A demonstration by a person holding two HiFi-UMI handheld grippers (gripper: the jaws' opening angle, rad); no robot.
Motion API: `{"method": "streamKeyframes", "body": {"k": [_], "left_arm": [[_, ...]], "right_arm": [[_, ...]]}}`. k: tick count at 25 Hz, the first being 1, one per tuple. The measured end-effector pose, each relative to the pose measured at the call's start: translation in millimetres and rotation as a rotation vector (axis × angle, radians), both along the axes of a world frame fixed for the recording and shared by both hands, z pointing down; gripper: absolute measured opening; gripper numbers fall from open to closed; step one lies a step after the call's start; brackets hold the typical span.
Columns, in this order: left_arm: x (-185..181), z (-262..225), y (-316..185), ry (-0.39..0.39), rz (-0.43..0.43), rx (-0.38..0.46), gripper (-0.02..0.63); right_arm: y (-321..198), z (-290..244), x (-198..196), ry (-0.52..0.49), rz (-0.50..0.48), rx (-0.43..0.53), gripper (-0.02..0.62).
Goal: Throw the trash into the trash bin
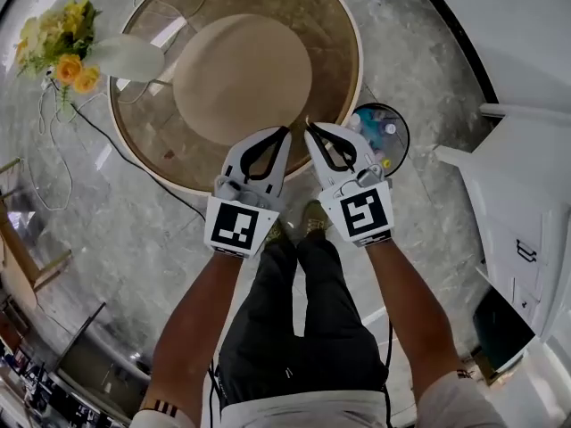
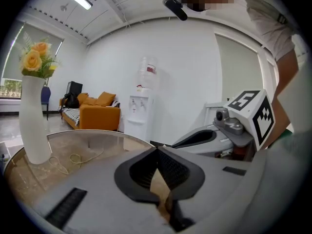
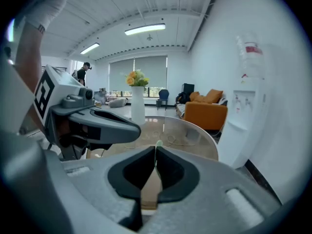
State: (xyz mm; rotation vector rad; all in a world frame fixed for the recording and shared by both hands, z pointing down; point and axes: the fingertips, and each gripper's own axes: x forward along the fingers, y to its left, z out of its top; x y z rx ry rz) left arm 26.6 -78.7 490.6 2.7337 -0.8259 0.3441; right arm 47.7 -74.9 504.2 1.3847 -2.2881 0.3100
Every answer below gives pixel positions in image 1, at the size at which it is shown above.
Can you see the white plastic bottle blue label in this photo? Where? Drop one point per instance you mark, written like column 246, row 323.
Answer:
column 355, row 120

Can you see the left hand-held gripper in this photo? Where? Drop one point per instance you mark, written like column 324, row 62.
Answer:
column 234, row 227

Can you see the person's right forearm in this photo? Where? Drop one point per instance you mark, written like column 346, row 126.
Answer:
column 410, row 310

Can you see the clear bottle white cap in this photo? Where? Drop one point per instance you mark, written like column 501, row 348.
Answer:
column 390, row 129

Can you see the white vase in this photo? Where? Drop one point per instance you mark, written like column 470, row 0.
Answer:
column 129, row 58

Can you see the person's left shoe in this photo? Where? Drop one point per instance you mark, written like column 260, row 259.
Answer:
column 275, row 234

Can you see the person's light grey shirt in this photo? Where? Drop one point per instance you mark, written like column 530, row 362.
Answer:
column 312, row 413

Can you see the blue plastic packet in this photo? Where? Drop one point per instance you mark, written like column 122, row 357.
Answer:
column 368, row 127

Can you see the person's left forearm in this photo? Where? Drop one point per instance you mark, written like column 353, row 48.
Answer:
column 196, row 323

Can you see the person's right shoe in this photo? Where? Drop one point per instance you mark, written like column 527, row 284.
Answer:
column 316, row 219

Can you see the person's shoe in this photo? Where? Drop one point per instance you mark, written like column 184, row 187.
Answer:
column 316, row 219
column 275, row 234

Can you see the black bin with bottles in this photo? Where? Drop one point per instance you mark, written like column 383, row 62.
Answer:
column 399, row 150

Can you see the round glass table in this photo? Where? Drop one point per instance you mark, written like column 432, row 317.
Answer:
column 330, row 60

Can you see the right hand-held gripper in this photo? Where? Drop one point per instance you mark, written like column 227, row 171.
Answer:
column 363, row 214

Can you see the wooden side chair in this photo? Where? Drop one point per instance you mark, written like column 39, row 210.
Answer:
column 18, row 261

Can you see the yellow flower bouquet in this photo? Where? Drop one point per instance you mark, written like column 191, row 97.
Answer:
column 67, row 47

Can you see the person's dark trousers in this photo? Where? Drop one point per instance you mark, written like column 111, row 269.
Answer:
column 290, row 328

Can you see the black glass stand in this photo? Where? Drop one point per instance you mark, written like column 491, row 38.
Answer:
column 98, row 364

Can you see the white cabinet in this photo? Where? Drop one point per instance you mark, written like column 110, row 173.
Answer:
column 522, row 181

